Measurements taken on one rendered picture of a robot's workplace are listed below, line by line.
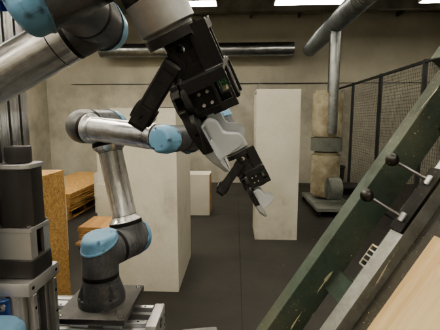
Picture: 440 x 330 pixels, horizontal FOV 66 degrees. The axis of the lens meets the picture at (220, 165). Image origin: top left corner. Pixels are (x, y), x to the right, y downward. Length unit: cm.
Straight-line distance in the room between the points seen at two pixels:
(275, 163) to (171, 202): 189
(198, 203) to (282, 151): 200
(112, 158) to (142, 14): 85
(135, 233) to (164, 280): 225
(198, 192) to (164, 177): 277
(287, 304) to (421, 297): 46
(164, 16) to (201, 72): 8
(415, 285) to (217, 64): 71
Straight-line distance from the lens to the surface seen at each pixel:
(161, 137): 89
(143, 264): 345
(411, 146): 128
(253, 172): 97
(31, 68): 61
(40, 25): 48
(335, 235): 120
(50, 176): 276
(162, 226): 327
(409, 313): 94
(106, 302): 120
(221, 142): 48
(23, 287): 96
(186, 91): 44
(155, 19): 43
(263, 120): 456
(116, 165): 124
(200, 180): 584
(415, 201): 104
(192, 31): 45
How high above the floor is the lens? 163
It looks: 7 degrees down
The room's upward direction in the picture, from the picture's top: straight up
